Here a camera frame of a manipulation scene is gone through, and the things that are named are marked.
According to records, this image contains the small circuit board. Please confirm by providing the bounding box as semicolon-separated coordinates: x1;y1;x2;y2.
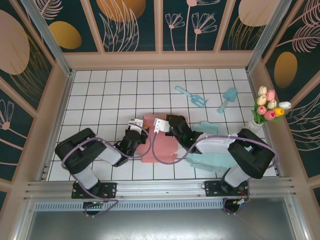
234;197;251;210
83;200;106;210

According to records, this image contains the aluminium mounting rail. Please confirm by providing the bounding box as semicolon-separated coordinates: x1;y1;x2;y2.
23;176;298;202

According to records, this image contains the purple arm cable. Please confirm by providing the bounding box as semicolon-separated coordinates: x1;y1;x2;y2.
151;131;279;215
61;128;151;218

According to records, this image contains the white ribbed vase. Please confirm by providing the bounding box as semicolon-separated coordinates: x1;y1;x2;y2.
247;119;264;133

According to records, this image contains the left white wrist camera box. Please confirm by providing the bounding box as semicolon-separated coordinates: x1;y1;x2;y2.
128;119;145;133

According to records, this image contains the light blue toy garden fork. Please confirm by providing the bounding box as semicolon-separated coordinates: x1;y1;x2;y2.
174;85;209;109

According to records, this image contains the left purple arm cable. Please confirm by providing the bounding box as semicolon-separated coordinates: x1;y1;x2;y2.
61;128;151;218

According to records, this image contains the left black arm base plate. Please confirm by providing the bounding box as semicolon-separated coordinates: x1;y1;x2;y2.
71;181;118;200

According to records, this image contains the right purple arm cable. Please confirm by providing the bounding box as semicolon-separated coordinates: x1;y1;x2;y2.
151;131;279;215

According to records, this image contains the light blue toy shovel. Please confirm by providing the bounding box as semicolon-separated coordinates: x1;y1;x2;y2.
216;87;238;114

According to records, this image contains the grey slotted cable duct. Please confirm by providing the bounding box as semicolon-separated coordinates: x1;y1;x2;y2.
33;201;226;211

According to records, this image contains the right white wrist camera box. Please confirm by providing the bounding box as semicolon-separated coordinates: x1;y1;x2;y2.
153;117;171;134

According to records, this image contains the pink cloth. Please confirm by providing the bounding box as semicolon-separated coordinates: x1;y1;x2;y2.
138;113;189;164

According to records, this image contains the aluminium corner post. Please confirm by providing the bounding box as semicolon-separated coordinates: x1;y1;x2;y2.
19;0;76;77
245;0;293;74

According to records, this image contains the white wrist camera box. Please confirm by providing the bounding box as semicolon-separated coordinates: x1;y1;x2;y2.
153;117;171;134
128;119;145;133

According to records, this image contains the artificial tulip bouquet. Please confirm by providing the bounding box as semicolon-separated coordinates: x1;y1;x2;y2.
251;85;293;125

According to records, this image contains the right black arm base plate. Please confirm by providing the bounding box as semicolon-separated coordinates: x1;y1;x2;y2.
204;179;251;198

